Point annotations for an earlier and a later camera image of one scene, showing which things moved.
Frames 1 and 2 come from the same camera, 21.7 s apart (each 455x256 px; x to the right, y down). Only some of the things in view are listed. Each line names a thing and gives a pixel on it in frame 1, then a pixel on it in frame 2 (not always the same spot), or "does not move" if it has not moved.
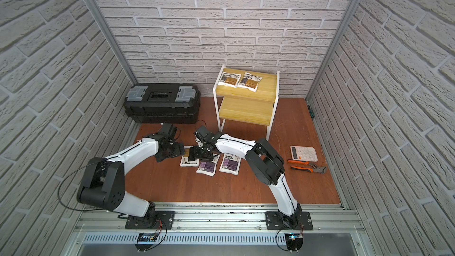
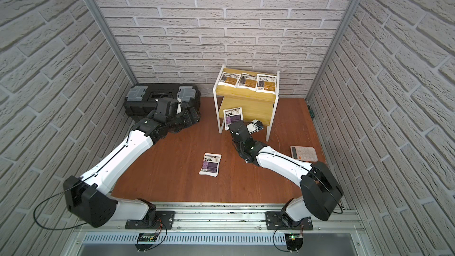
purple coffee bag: (230, 163) to (232, 115)
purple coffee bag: (208, 166) does not move
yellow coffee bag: (185, 162) to (266, 83)
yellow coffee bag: (249, 82) does not move
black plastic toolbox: (162, 103) does not move
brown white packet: (229, 79) does not move
